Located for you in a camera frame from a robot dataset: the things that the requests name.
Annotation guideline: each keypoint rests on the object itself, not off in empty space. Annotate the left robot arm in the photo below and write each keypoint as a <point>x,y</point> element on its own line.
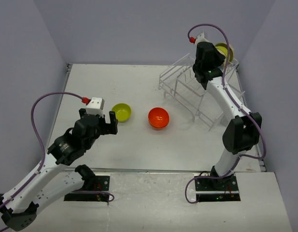
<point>21,205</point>

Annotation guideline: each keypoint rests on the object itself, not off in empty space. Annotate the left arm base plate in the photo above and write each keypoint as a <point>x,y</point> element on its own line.
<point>100,183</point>

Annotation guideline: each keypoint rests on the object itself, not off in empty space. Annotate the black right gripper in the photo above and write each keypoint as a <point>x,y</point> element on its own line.
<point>220,57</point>

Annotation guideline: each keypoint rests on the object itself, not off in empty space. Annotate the olive green bowl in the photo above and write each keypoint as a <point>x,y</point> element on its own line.
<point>222,49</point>

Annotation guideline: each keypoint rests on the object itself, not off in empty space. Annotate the lime green bowl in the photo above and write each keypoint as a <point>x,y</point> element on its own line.
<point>122,112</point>

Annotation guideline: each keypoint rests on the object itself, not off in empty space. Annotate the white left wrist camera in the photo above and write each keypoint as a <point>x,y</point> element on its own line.
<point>95,107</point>

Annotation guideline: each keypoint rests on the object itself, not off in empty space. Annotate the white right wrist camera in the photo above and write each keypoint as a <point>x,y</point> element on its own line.
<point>201,38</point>

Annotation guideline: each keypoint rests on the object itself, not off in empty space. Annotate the orange bowl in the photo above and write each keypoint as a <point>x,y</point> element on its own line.
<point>156,127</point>
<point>158,116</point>

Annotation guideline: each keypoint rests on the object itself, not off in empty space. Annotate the white wire dish rack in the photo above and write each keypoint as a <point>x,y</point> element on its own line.
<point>178,81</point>

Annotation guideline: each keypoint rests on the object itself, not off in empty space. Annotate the white cutlery holder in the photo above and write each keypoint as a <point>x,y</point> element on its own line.
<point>224,121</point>

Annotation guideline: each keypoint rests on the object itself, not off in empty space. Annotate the rear tan bowl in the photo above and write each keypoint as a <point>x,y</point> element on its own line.
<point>230,53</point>

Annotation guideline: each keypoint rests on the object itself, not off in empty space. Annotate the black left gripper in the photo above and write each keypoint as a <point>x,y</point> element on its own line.
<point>109,128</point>

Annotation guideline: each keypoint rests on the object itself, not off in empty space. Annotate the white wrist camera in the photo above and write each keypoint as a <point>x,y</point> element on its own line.
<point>95,107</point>
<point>201,38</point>

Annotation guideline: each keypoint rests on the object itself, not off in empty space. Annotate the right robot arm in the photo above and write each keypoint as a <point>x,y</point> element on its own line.
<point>242,132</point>

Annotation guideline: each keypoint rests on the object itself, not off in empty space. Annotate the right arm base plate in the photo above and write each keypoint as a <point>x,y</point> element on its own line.
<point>219,190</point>

